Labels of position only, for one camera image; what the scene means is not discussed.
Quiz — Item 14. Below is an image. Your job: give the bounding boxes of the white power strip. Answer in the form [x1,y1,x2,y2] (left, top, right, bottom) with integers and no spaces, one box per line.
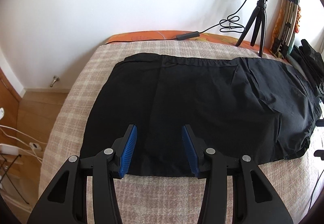
[0,143,19,156]

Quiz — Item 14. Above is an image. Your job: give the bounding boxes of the white clip desk lamp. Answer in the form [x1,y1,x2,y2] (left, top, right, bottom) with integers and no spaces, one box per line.
[0,108,5,120]

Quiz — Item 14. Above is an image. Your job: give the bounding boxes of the stack of folded clothes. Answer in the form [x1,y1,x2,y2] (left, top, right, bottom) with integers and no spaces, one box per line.
[290,39,323,101]

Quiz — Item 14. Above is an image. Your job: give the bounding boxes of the metal door stopper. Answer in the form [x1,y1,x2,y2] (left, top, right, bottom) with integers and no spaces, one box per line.
[50,75,60,87]

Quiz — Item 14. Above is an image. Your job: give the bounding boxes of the orange floral bed sheet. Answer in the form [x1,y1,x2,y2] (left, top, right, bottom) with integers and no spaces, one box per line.
[105,30,287,60]

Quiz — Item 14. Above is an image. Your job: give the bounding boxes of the folded metal tripod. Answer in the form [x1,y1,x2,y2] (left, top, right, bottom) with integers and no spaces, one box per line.
[272,0,301,56]

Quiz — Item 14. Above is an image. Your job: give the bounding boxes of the wooden door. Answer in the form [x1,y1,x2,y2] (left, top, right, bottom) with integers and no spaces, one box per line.
[0,70,21,145]

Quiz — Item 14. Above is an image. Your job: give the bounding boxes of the plaid beige bed blanket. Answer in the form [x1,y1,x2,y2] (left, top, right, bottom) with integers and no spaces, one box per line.
[38,40,323,223]

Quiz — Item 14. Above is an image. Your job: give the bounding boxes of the black pants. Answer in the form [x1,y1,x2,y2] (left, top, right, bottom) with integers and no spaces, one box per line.
[80,53,322,177]

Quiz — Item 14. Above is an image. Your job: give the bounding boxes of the black mini tripod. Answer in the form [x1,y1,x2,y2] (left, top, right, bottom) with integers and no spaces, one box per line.
[236,0,267,58]

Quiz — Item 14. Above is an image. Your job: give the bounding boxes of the orange floral cloth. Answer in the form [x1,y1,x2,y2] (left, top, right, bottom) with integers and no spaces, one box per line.
[269,0,303,59]

